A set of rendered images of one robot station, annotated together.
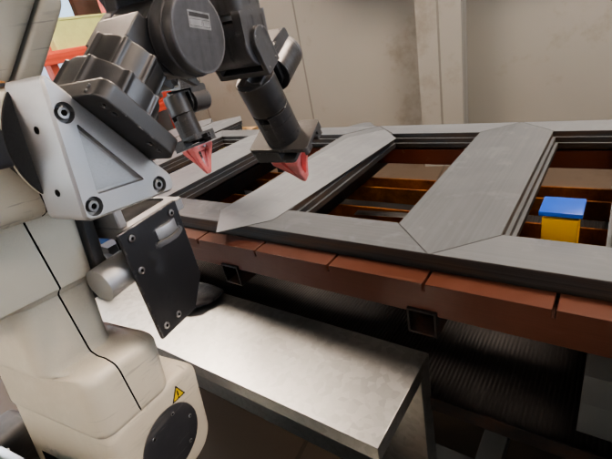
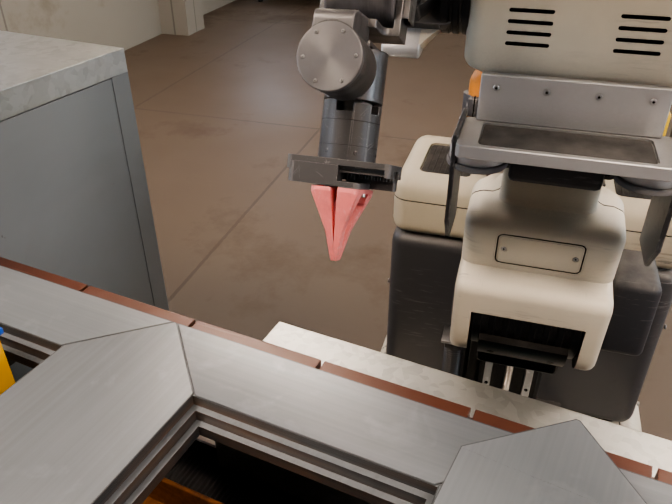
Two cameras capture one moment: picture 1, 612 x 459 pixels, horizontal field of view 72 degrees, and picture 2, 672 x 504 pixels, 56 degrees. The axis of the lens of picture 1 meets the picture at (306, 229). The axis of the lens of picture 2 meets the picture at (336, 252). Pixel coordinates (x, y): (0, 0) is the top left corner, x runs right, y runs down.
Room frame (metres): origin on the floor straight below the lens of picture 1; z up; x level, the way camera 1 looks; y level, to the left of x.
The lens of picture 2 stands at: (1.21, -0.15, 1.33)
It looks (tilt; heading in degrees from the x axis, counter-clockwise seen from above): 32 degrees down; 165
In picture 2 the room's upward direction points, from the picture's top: straight up
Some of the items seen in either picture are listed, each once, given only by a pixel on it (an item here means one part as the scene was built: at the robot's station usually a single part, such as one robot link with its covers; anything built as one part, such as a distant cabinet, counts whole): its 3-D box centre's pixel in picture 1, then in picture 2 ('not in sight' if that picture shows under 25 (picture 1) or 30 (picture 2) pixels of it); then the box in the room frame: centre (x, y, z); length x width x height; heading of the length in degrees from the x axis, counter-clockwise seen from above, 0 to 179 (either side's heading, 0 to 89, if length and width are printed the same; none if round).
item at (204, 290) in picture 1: (184, 294); not in sight; (0.87, 0.32, 0.70); 0.20 x 0.10 x 0.03; 61
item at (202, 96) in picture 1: (184, 89); not in sight; (1.13, 0.22, 1.13); 0.12 x 0.09 x 0.12; 149
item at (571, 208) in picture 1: (562, 210); not in sight; (0.58, -0.41, 0.88); 0.06 x 0.06 x 0.02; 50
